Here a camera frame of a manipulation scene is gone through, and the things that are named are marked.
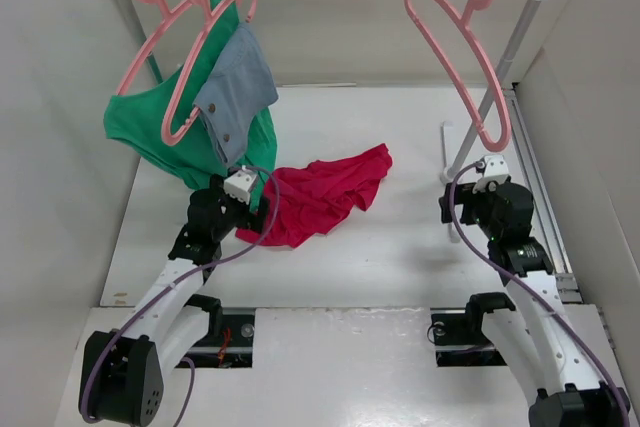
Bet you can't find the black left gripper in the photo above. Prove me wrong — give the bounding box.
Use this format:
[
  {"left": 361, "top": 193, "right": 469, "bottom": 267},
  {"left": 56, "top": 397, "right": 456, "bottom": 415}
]
[{"left": 210, "top": 175, "right": 267, "bottom": 241}]

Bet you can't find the red t shirt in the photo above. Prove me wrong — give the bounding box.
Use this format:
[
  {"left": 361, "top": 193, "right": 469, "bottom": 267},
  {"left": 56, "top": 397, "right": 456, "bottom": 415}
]
[{"left": 260, "top": 144, "right": 393, "bottom": 248}]

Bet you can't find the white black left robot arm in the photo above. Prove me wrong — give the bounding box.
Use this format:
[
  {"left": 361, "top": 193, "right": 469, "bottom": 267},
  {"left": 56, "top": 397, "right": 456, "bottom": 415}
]
[{"left": 78, "top": 166, "right": 279, "bottom": 426}]

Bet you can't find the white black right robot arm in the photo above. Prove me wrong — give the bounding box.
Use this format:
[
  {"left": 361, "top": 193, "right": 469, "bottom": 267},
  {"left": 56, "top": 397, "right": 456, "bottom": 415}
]
[{"left": 439, "top": 181, "right": 631, "bottom": 426}]

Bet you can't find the pink hanger with clothes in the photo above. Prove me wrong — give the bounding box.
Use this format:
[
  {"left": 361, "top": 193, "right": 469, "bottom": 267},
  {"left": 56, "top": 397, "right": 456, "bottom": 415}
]
[{"left": 161, "top": 0, "right": 258, "bottom": 147}]

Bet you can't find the green tank top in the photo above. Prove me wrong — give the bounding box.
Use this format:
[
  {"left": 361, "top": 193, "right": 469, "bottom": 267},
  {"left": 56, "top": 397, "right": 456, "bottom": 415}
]
[{"left": 103, "top": 0, "right": 279, "bottom": 199}]

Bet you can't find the grey denim garment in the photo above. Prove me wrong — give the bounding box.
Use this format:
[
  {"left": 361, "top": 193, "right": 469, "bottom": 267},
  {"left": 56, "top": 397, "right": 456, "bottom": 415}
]
[{"left": 193, "top": 22, "right": 278, "bottom": 167}]

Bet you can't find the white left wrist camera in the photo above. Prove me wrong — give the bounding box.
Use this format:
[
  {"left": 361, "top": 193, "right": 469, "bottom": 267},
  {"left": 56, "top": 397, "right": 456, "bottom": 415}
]
[{"left": 223, "top": 166, "right": 260, "bottom": 207}]

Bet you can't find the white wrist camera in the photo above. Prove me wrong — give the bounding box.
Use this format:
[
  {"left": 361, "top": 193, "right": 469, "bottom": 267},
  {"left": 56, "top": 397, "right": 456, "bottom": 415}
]
[
  {"left": 473, "top": 154, "right": 510, "bottom": 194},
  {"left": 223, "top": 166, "right": 260, "bottom": 207}
]

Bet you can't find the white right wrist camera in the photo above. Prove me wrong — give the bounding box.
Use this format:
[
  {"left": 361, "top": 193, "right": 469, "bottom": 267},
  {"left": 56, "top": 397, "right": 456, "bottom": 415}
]
[{"left": 473, "top": 154, "right": 510, "bottom": 194}]

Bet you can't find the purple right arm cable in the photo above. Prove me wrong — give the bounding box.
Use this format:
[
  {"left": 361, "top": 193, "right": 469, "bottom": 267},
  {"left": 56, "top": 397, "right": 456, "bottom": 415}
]
[{"left": 446, "top": 161, "right": 631, "bottom": 418}]

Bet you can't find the aluminium rail on right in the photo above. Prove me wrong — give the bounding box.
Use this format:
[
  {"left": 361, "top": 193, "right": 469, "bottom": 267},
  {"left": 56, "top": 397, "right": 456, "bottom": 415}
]
[{"left": 504, "top": 89, "right": 584, "bottom": 304}]

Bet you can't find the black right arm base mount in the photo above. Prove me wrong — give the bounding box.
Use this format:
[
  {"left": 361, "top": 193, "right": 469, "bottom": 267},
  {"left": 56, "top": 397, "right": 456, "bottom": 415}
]
[{"left": 426, "top": 292, "right": 516, "bottom": 368}]

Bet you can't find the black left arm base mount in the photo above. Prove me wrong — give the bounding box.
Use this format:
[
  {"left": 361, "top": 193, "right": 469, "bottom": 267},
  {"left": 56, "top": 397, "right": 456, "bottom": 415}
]
[{"left": 157, "top": 294, "right": 255, "bottom": 373}]

